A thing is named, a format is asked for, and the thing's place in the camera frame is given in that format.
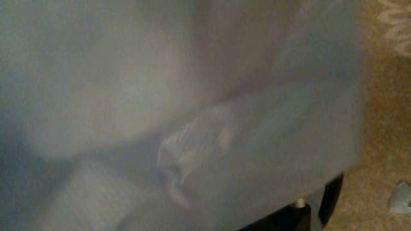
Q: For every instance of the small grey plastic scrap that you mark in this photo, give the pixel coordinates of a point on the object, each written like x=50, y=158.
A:
x=399, y=199

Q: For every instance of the translucent white garbage bag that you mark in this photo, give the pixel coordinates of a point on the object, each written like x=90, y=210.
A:
x=167, y=101

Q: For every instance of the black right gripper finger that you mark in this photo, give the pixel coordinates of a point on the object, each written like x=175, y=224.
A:
x=330, y=199

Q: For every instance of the tan patterned rug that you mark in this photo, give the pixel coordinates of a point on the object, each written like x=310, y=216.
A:
x=382, y=120

